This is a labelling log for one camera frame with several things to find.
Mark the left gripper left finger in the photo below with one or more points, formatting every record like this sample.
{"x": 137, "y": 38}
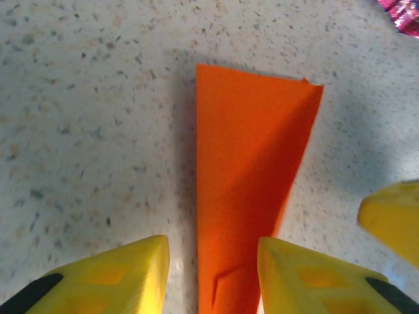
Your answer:
{"x": 108, "y": 284}

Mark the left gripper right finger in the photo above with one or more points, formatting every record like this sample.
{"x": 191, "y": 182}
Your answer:
{"x": 314, "y": 284}

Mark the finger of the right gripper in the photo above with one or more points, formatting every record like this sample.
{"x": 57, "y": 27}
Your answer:
{"x": 396, "y": 219}

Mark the orange cloth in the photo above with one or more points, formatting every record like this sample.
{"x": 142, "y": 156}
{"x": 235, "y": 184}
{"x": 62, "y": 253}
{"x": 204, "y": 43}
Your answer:
{"x": 242, "y": 170}

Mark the purple berries candy bag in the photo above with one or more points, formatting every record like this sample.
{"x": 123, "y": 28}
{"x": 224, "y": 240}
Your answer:
{"x": 404, "y": 16}

